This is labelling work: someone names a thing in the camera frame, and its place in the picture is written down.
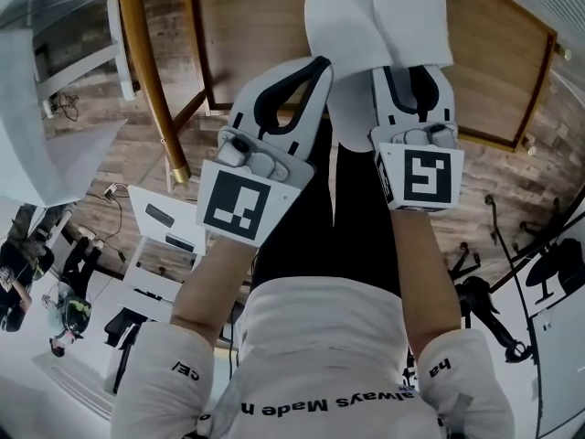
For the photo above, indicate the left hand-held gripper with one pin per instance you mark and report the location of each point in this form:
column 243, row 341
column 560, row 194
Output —
column 235, row 204

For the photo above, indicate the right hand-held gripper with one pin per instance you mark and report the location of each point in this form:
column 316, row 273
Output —
column 427, row 176

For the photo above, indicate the person's left forearm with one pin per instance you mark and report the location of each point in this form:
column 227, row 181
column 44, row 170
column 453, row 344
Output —
column 210, row 291

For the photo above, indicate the person's right forearm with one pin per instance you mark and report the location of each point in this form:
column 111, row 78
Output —
column 427, row 281

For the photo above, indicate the wooden shelf rack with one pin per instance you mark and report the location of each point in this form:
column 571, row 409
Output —
column 256, row 25

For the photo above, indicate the person's black trousers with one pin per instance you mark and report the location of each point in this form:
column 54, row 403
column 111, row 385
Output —
column 347, row 222

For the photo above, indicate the black phone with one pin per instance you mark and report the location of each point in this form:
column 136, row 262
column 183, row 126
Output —
column 160, row 215
column 179, row 242

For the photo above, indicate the white stool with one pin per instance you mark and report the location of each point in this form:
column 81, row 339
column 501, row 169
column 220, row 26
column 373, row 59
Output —
column 137, row 220

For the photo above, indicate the white power strip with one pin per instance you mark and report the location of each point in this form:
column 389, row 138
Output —
column 111, row 192

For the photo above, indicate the black office chair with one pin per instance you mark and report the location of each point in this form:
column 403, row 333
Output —
column 475, row 291

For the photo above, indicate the person's white t-shirt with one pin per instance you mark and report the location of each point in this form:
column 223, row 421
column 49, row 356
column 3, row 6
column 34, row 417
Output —
column 320, row 336

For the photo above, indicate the light grey table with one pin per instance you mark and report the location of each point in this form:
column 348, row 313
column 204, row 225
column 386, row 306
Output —
column 27, row 131

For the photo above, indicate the whiteboard on black stand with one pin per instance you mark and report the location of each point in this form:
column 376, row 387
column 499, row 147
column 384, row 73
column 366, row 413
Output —
column 562, row 359

